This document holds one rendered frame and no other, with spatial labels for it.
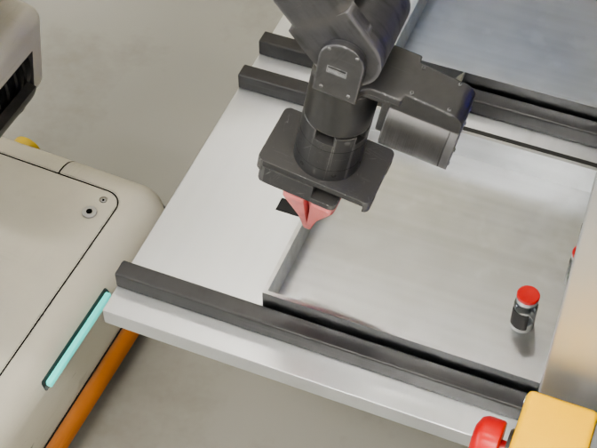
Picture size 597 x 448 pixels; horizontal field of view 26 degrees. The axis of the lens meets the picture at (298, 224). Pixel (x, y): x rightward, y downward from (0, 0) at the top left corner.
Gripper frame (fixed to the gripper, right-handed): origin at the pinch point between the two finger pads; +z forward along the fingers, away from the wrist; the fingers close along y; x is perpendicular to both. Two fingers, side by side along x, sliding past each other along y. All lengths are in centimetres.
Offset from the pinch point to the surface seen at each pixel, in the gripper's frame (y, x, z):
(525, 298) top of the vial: 20.3, 1.1, 0.1
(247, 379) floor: -10, 37, 99
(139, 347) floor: -30, 36, 102
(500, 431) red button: 21.1, -18.0, -9.0
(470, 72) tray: 7.3, 27.9, 3.5
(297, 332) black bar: 2.9, -8.2, 5.6
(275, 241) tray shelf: -3.1, 2.2, 8.7
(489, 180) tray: 13.5, 17.3, 5.9
